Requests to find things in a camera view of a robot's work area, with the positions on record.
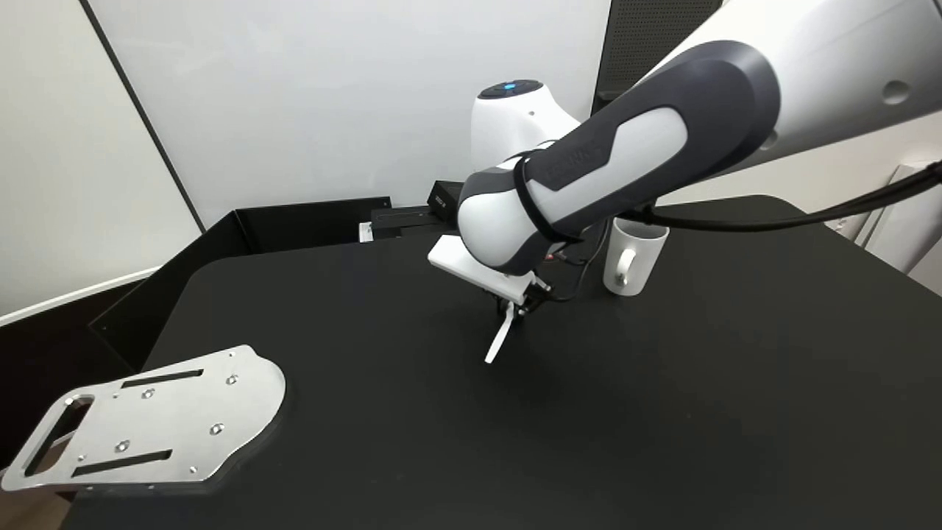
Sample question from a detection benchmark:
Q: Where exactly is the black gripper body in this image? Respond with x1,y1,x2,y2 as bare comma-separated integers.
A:
532,227,608,306

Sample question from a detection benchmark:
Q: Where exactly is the white plastic spoon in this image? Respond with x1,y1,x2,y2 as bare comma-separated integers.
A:
483,300,522,367

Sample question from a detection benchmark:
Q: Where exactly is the white ceramic cup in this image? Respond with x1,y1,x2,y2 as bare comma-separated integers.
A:
601,215,675,300

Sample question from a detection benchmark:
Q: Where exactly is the small black box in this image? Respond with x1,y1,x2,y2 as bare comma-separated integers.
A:
423,177,472,215

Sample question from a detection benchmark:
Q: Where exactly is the dark grey partition panel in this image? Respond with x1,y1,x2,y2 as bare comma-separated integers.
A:
591,0,725,106

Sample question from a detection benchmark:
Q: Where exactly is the white whiteboard panel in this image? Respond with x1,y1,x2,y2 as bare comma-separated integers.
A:
79,0,619,236

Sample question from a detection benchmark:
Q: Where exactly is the silver metal mounting plate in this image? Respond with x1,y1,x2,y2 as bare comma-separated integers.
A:
0,340,289,493

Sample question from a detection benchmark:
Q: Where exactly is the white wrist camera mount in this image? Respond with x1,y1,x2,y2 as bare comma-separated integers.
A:
423,233,555,309

